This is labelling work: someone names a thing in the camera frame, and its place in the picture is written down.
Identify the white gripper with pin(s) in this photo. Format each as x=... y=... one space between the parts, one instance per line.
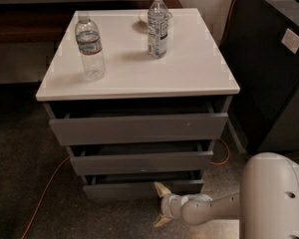
x=169 y=205

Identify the grey bottom drawer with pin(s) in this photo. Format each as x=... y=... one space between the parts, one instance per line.
x=140 y=185

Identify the grey drawer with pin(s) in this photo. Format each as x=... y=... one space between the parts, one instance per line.
x=133 y=129
x=140 y=185
x=129 y=158

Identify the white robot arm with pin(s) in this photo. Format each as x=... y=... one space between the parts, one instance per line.
x=266 y=206

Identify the white-top grey drawer cabinet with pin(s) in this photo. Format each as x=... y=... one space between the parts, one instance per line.
x=191 y=78

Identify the grey middle drawer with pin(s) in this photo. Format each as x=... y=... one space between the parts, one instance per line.
x=129 y=158

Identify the grey top drawer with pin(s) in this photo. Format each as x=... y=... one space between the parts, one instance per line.
x=133 y=129

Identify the clear bottle red-blue label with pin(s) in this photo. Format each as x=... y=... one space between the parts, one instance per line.
x=89 y=43

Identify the clear bottle white cap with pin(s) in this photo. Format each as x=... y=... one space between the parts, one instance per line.
x=157 y=29

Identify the dark counter cabinet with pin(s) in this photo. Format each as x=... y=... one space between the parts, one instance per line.
x=267 y=72

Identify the dark wooden bench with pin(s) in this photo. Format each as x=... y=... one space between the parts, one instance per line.
x=46 y=22

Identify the white wall outlet plate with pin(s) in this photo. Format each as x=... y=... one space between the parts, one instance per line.
x=291 y=41

